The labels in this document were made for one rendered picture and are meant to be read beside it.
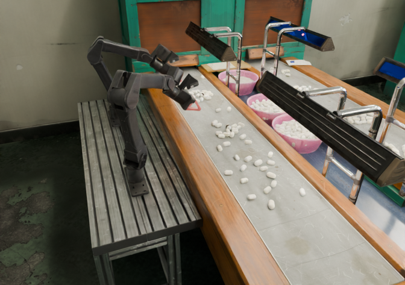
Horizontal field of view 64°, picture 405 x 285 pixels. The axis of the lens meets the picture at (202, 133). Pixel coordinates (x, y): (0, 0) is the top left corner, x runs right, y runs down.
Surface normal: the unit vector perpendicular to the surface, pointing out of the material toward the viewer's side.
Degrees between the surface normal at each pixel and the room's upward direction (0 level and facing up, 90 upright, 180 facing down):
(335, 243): 0
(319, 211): 0
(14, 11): 90
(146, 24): 90
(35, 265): 0
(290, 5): 90
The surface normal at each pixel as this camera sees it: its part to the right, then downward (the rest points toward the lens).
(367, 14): 0.35, 0.47
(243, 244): 0.00, -0.87
